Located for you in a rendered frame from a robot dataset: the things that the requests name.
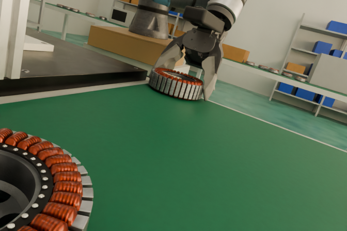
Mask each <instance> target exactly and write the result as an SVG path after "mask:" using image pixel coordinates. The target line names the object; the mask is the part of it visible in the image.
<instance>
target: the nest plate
mask: <svg viewBox="0 0 347 231"><path fill-rule="evenodd" d="M53 49H54V45H51V44H49V43H46V42H43V41H41V40H38V39H35V38H33V37H30V36H28V35H25V41H24V48H23V50H28V51H46V52H53Z"/></svg>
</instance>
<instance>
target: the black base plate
mask: <svg viewBox="0 0 347 231"><path fill-rule="evenodd" d="M25 34H26V35H28V36H30V37H33V38H35V39H38V40H41V41H43V42H46V43H49V44H51V45H54V49H53V52H46V51H28V50H23V57H22V64H21V72H20V78H19V79H10V78H8V77H4V79H1V80H0V97H1V96H11V95H19V94H28V93H37V92H46V91H55V90H64V89H73V88H81V87H91V86H99V85H109V84H117V83H126V82H132V81H140V80H146V77H147V73H148V71H147V70H144V69H141V68H139V67H136V66H133V65H131V64H128V63H125V62H122V61H120V60H117V59H114V58H111V57H109V56H105V55H103V54H100V53H97V52H94V51H92V50H89V49H87V48H84V47H81V46H78V45H76V44H73V43H70V42H67V41H65V40H62V39H59V38H56V37H53V36H50V35H48V34H45V33H42V32H40V31H37V30H34V29H31V28H29V27H26V33H25Z"/></svg>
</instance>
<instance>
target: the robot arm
mask: <svg viewBox="0 0 347 231"><path fill-rule="evenodd" d="M246 1H247V0H139V1H138V6H137V11H136V13H135V15H134V17H133V19H132V21H131V24H130V25H129V31H130V32H132V33H135V34H139V35H142V36H147V37H152V38H157V39H163V40H168V35H169V32H168V21H167V18H168V13H169V11H173V12H177V13H181V14H183V19H185V20H187V21H189V22H190V23H191V24H192V25H194V26H198V27H197V28H192V30H189V31H187V33H184V34H183V35H181V36H179V37H177V38H175V39H174V40H172V41H171V42H170V43H169V44H168V45H167V47H166V48H165V49H164V50H163V52H162V53H161V55H160V57H159V58H158V60H157V61H156V63H155V64H154V66H153V68H152V69H155V68H166V69H172V70H173V69H174V68H175V64H176V62H177V61H178V60H180V59H181V58H182V57H183V55H184V53H183V52H182V50H183V49H184V48H185V56H184V59H185V61H186V62H187V64H189V65H191V66H194V67H197V68H199V69H202V70H203V71H204V77H203V80H204V87H203V97H204V101H207V100H208V98H209V97H210V95H211V94H212V92H213V91H214V90H215V83H216V80H217V72H218V69H219V67H220V65H221V63H222V58H223V56H224V53H223V48H222V43H223V41H224V40H225V38H226V36H227V34H228V31H229V30H230V29H231V27H232V25H233V24H234V23H235V22H236V20H237V18H238V17H239V15H240V13H241V11H242V9H243V7H244V5H245V3H246ZM151 71H152V70H151ZM150 75H151V72H150V74H149V78H150Z"/></svg>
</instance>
